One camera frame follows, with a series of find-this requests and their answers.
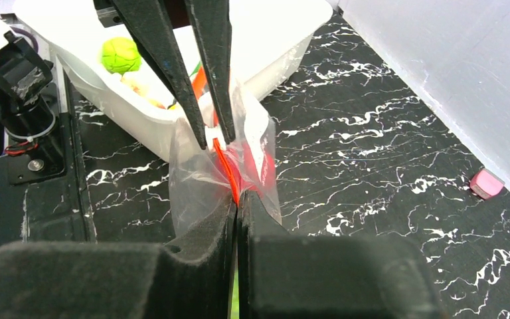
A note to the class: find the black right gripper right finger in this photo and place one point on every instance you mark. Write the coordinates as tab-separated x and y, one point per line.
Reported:
282	275

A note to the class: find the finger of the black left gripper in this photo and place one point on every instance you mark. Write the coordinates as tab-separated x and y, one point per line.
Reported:
213	33
150	24

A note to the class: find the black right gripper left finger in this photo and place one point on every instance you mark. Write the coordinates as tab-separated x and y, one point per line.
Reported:
188	277

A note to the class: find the beige toy garlic bulb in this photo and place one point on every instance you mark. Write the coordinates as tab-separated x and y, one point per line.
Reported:
138	83

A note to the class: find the clear zip bag orange zipper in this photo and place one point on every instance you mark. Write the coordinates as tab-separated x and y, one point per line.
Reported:
200	180

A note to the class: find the small pink eraser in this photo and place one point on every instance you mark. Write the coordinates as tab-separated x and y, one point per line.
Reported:
486	184

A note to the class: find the light green toy fruit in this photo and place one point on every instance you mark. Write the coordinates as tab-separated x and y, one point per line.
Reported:
120	55

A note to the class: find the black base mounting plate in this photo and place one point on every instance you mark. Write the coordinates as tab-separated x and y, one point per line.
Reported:
56	209

